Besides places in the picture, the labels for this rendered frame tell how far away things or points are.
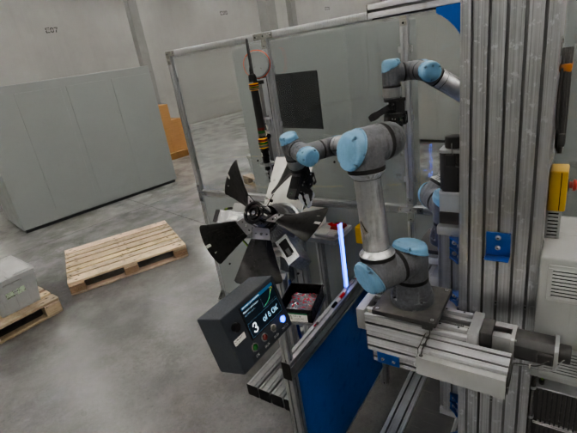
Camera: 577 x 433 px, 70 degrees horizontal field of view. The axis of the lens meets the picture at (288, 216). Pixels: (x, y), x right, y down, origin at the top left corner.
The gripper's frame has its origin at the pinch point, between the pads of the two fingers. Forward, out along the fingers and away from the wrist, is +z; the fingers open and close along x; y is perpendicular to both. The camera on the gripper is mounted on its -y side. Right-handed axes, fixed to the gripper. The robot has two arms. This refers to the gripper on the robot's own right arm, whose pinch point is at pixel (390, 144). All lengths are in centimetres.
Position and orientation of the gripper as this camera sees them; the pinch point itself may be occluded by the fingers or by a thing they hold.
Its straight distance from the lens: 191.9
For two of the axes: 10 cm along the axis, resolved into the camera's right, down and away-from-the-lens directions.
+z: 1.5, 9.2, 3.6
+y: 8.3, 0.9, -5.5
